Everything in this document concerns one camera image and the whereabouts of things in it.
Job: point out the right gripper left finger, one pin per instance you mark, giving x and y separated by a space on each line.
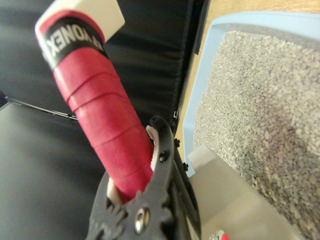
100 217

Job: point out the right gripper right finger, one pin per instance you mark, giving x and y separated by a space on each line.
163 165

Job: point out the red lump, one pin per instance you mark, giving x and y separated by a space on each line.
225 236

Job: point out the blue litter tray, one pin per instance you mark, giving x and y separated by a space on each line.
262 100

